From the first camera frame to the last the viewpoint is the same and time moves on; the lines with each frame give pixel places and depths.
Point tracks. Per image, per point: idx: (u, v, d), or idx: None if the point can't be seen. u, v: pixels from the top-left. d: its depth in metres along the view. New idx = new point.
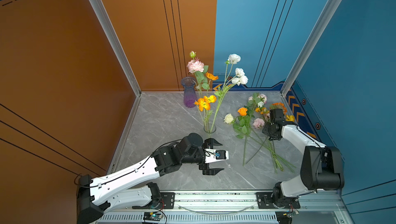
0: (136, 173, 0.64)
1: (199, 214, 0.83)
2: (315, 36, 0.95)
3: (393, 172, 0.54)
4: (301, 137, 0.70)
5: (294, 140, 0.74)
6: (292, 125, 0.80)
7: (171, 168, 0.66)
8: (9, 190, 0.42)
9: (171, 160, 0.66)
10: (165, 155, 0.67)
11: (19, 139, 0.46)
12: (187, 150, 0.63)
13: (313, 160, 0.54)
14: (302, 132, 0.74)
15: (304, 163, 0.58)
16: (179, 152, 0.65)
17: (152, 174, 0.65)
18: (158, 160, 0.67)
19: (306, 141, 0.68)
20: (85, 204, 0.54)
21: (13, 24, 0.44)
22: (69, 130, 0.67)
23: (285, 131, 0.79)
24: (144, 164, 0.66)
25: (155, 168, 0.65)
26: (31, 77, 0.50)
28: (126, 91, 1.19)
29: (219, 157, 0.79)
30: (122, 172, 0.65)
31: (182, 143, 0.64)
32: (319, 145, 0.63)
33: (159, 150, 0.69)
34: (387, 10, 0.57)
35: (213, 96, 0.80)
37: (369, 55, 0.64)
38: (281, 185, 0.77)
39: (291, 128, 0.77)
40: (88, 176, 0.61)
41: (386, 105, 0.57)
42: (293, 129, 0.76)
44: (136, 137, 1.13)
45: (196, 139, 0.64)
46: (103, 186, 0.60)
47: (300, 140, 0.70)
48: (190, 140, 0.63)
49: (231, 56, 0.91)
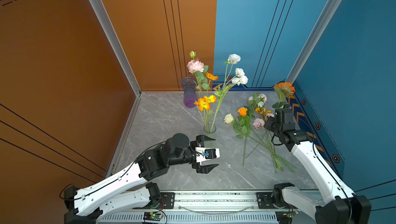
0: (119, 181, 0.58)
1: (198, 214, 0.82)
2: (315, 36, 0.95)
3: (393, 172, 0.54)
4: (319, 172, 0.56)
5: (310, 170, 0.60)
6: (309, 147, 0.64)
7: (158, 172, 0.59)
8: (8, 190, 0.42)
9: (157, 164, 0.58)
10: (150, 159, 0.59)
11: (20, 140, 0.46)
12: (172, 152, 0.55)
13: (341, 217, 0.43)
14: (320, 160, 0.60)
15: (325, 212, 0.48)
16: (165, 155, 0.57)
17: (136, 180, 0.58)
18: (143, 165, 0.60)
19: (327, 182, 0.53)
20: (69, 217, 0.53)
21: (13, 24, 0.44)
22: (69, 130, 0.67)
23: (299, 154, 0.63)
24: (127, 172, 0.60)
25: (139, 174, 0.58)
26: (31, 77, 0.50)
28: (126, 91, 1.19)
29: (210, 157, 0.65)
30: (105, 181, 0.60)
31: (167, 146, 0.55)
32: (345, 192, 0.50)
33: (143, 154, 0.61)
34: (387, 10, 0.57)
35: (213, 96, 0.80)
37: (369, 55, 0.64)
38: (282, 190, 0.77)
39: (307, 153, 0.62)
40: (73, 188, 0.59)
41: (386, 105, 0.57)
42: (308, 155, 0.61)
44: (136, 137, 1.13)
45: (182, 139, 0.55)
46: (86, 198, 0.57)
47: (319, 177, 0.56)
48: (174, 141, 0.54)
49: (231, 56, 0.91)
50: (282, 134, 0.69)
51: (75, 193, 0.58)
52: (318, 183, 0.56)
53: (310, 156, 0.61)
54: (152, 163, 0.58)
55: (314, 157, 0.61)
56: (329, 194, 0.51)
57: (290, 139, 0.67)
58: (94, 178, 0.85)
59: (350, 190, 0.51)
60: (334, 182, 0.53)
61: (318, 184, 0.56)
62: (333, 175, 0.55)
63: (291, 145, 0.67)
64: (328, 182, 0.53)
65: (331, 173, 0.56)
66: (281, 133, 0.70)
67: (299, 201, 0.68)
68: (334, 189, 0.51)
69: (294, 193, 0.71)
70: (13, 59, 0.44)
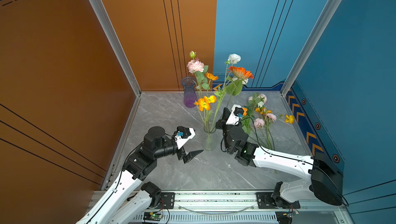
0: (116, 194, 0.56)
1: (199, 214, 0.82)
2: (315, 36, 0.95)
3: (391, 172, 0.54)
4: (284, 163, 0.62)
5: (278, 168, 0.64)
6: (260, 152, 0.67)
7: (149, 168, 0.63)
8: (9, 190, 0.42)
9: (146, 161, 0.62)
10: (136, 160, 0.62)
11: (19, 140, 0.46)
12: (154, 144, 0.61)
13: (326, 182, 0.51)
14: (273, 154, 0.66)
15: (319, 189, 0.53)
16: (148, 150, 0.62)
17: (132, 184, 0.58)
18: (132, 170, 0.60)
19: (294, 166, 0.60)
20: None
21: (13, 25, 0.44)
22: (69, 130, 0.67)
23: (261, 163, 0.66)
24: (119, 181, 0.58)
25: (132, 177, 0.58)
26: (32, 77, 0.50)
28: (126, 91, 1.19)
29: (184, 137, 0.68)
30: (101, 200, 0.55)
31: (146, 142, 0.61)
32: (306, 162, 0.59)
33: (128, 160, 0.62)
34: (386, 10, 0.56)
35: (213, 96, 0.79)
37: (370, 54, 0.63)
38: (282, 195, 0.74)
39: (265, 157, 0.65)
40: None
41: (386, 105, 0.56)
42: (265, 157, 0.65)
44: (136, 137, 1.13)
45: (157, 131, 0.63)
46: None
47: (287, 167, 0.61)
48: (151, 134, 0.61)
49: (231, 56, 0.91)
50: (241, 157, 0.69)
51: None
52: (292, 172, 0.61)
53: (269, 158, 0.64)
54: (141, 161, 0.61)
55: (270, 156, 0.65)
56: (304, 175, 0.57)
57: (248, 160, 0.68)
58: (94, 178, 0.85)
59: (308, 157, 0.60)
60: (297, 162, 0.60)
61: (294, 173, 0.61)
62: (290, 157, 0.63)
63: (251, 162, 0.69)
64: (295, 166, 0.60)
65: (289, 157, 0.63)
66: (241, 157, 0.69)
67: (297, 194, 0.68)
68: (303, 168, 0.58)
69: (290, 190, 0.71)
70: (12, 59, 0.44)
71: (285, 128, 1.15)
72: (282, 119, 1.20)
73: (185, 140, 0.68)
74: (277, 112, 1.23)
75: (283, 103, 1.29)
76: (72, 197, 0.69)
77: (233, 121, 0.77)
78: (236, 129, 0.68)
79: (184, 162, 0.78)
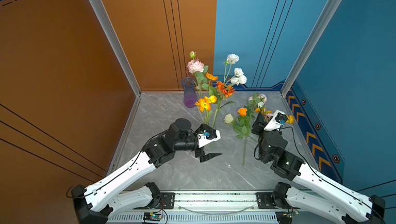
0: (130, 171, 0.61)
1: (198, 215, 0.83)
2: (315, 36, 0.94)
3: (393, 173, 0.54)
4: (337, 196, 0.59)
5: (325, 195, 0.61)
6: (308, 171, 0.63)
7: (166, 157, 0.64)
8: (8, 192, 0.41)
9: (164, 149, 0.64)
10: (157, 146, 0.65)
11: (19, 139, 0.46)
12: (178, 136, 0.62)
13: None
14: (327, 182, 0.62)
15: None
16: (169, 140, 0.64)
17: (147, 168, 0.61)
18: (150, 154, 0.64)
19: (349, 203, 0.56)
20: (84, 213, 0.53)
21: (12, 25, 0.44)
22: (69, 130, 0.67)
23: (304, 182, 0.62)
24: (136, 161, 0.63)
25: (149, 161, 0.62)
26: (31, 76, 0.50)
28: (126, 91, 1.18)
29: (209, 137, 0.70)
30: (115, 173, 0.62)
31: (170, 131, 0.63)
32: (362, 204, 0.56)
33: (148, 144, 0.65)
34: (387, 10, 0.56)
35: (214, 96, 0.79)
37: (370, 54, 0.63)
38: (288, 200, 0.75)
39: (312, 179, 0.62)
40: (81, 186, 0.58)
41: (386, 106, 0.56)
42: (312, 181, 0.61)
44: (136, 137, 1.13)
45: (184, 123, 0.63)
46: (98, 191, 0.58)
47: (339, 200, 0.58)
48: (178, 125, 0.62)
49: (230, 56, 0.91)
50: (278, 168, 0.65)
51: (84, 190, 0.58)
52: (342, 206, 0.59)
53: (317, 181, 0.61)
54: (159, 149, 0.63)
55: (320, 180, 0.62)
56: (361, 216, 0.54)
57: (287, 172, 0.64)
58: (94, 179, 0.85)
59: (367, 198, 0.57)
60: (353, 199, 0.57)
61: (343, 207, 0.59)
62: (345, 190, 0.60)
63: (290, 175, 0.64)
64: (350, 203, 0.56)
65: (342, 189, 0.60)
66: (277, 166, 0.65)
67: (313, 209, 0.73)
68: (361, 208, 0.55)
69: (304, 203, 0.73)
70: (12, 60, 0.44)
71: (285, 128, 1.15)
72: None
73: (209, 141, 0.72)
74: None
75: (283, 103, 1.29)
76: (71, 197, 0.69)
77: (272, 126, 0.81)
78: (273, 134, 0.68)
79: (201, 160, 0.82)
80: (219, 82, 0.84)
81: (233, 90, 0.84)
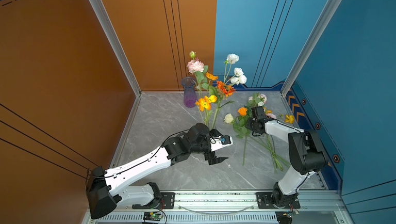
0: (149, 162, 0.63)
1: (199, 214, 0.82)
2: (315, 36, 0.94)
3: (393, 173, 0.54)
4: (281, 128, 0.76)
5: (276, 132, 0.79)
6: (273, 120, 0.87)
7: (182, 156, 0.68)
8: (8, 191, 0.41)
9: (181, 149, 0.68)
10: (175, 144, 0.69)
11: (19, 140, 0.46)
12: (196, 139, 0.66)
13: (316, 162, 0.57)
14: (283, 124, 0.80)
15: (292, 150, 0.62)
16: (187, 141, 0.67)
17: (163, 163, 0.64)
18: (168, 150, 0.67)
19: (287, 130, 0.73)
20: (103, 193, 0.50)
21: (12, 25, 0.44)
22: (69, 129, 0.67)
23: (267, 125, 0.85)
24: (156, 154, 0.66)
25: (167, 157, 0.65)
26: (31, 76, 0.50)
28: (126, 91, 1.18)
29: (225, 142, 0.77)
30: (135, 162, 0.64)
31: (191, 133, 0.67)
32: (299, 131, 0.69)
33: (168, 141, 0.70)
34: (388, 10, 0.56)
35: (214, 96, 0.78)
37: (370, 54, 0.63)
38: (279, 185, 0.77)
39: (271, 122, 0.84)
40: (101, 168, 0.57)
41: (385, 105, 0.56)
42: (274, 123, 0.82)
44: (136, 137, 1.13)
45: (203, 128, 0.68)
46: (118, 175, 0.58)
47: (282, 130, 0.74)
48: (198, 128, 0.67)
49: (230, 56, 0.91)
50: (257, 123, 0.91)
51: (104, 172, 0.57)
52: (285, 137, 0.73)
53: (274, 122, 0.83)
54: (177, 148, 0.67)
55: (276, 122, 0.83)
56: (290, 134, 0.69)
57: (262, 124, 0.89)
58: None
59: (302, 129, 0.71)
60: (292, 129, 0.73)
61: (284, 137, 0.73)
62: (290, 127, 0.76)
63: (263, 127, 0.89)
64: (287, 129, 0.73)
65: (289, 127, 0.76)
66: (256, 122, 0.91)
67: (290, 178, 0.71)
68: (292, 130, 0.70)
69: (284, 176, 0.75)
70: (12, 59, 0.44)
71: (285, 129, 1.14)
72: (282, 118, 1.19)
73: (224, 146, 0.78)
74: (277, 112, 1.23)
75: (283, 103, 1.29)
76: (71, 197, 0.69)
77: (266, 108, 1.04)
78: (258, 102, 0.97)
79: (210, 163, 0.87)
80: (219, 81, 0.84)
81: (233, 90, 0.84)
